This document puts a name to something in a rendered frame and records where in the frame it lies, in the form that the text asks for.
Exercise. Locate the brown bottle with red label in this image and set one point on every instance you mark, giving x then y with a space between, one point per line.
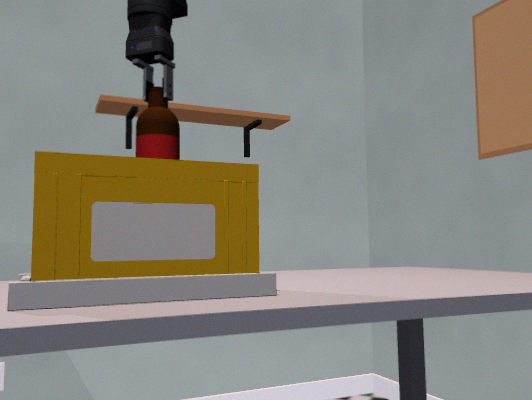
157 129

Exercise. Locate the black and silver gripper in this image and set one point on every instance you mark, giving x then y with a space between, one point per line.
149 40

